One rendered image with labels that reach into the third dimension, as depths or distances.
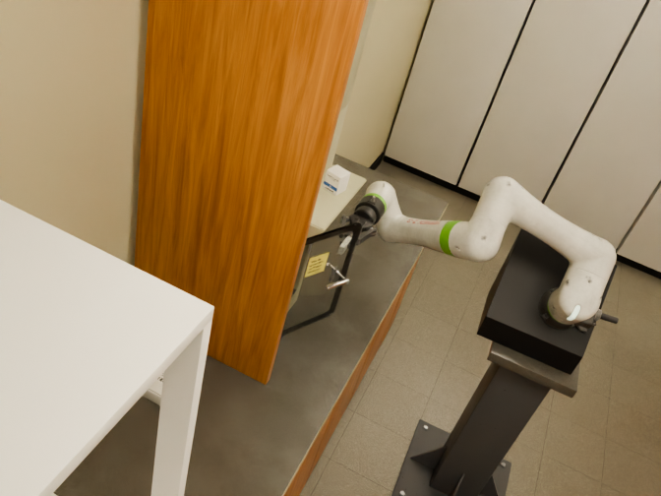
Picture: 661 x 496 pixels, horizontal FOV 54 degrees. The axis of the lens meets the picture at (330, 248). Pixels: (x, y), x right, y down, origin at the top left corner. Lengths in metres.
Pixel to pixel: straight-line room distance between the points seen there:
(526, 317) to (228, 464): 1.17
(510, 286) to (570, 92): 2.44
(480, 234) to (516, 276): 0.47
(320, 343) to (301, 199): 0.74
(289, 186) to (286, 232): 0.13
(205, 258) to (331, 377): 0.58
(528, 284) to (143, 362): 1.91
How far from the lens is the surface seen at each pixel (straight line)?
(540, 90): 4.68
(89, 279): 0.77
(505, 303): 2.41
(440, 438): 3.31
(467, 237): 2.01
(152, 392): 1.93
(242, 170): 1.62
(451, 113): 4.85
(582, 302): 2.21
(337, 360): 2.15
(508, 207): 2.05
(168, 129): 1.70
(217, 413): 1.94
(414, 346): 3.68
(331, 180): 1.82
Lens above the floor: 2.50
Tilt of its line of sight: 37 degrees down
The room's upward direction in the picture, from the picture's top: 16 degrees clockwise
